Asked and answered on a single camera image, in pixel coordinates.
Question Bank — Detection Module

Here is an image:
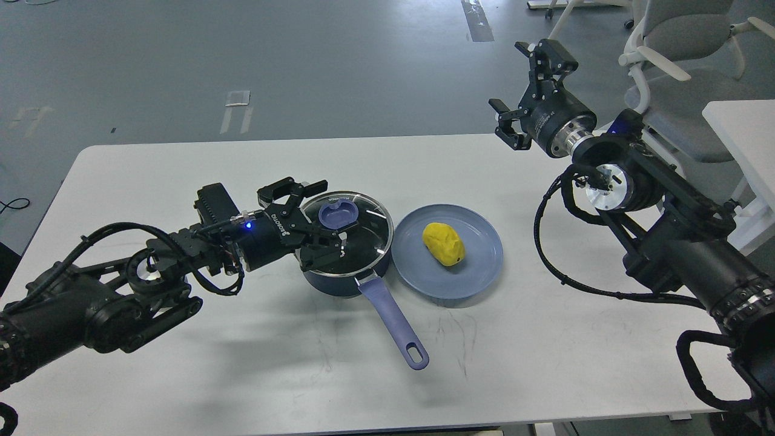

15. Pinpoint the white chair base with casters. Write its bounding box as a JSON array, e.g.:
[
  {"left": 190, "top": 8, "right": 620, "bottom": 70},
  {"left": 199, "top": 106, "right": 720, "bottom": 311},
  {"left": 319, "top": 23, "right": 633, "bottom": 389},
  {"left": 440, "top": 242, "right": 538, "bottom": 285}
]
[{"left": 527, "top": 1, "right": 641, "bottom": 62}]

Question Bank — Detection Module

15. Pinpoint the yellow potato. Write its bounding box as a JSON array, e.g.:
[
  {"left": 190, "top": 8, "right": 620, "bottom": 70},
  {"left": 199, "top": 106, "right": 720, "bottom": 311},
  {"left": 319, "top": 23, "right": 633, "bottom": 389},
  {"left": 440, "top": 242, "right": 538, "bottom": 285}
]
[{"left": 421, "top": 222, "right": 467, "bottom": 267}]

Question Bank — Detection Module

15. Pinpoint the blue plate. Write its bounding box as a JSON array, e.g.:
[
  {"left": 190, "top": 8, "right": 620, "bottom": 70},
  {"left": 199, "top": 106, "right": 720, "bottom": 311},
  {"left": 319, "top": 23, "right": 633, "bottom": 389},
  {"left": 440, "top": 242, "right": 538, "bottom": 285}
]
[{"left": 391, "top": 204, "right": 504, "bottom": 302}]

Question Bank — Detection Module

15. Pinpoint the glass pot lid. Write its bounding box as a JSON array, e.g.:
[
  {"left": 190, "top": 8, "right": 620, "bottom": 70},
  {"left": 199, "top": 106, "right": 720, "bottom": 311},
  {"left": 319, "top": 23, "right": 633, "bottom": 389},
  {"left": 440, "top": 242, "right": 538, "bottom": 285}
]
[{"left": 301, "top": 191, "right": 394, "bottom": 278}]

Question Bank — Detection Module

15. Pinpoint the white grey office chair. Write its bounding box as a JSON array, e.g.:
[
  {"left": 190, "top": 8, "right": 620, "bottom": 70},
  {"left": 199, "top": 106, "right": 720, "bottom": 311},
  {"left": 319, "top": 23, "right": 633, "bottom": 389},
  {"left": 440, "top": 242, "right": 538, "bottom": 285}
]
[{"left": 599, "top": 0, "right": 775, "bottom": 222}]

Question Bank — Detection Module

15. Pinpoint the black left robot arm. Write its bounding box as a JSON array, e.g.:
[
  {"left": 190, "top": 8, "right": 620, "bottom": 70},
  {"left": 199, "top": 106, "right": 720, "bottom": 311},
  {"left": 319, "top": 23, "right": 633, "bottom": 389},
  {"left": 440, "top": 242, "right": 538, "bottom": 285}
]
[{"left": 1, "top": 177, "right": 343, "bottom": 390}]

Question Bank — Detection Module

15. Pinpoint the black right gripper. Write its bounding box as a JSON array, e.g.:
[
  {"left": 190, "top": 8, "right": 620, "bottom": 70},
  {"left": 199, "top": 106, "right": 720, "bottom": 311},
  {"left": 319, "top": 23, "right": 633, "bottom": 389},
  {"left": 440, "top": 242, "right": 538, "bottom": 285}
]
[{"left": 488, "top": 39, "right": 598, "bottom": 158}]

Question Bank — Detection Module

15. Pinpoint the dark blue saucepan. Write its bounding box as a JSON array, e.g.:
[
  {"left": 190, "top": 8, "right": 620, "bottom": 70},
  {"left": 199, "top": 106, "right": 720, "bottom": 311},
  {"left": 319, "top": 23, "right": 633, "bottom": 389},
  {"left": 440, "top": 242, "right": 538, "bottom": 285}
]
[{"left": 300, "top": 191, "right": 430, "bottom": 371}]

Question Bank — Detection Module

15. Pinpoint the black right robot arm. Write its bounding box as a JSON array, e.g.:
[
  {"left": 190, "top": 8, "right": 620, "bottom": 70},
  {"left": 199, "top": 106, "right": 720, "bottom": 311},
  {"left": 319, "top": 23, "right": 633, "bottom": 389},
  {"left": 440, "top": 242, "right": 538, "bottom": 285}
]
[{"left": 489, "top": 39, "right": 774, "bottom": 434}]

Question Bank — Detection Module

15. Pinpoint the white side table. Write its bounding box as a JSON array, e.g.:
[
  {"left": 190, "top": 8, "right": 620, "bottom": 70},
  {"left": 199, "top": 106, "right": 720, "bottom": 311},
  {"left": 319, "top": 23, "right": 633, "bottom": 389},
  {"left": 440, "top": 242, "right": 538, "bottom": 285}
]
[{"left": 702, "top": 99, "right": 774, "bottom": 255}]

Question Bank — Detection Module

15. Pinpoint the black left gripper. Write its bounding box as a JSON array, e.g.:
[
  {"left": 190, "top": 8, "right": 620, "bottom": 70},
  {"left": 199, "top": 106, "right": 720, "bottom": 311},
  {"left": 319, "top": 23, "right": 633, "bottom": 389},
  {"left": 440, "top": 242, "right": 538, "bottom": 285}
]
[{"left": 233, "top": 177, "right": 359, "bottom": 271}]

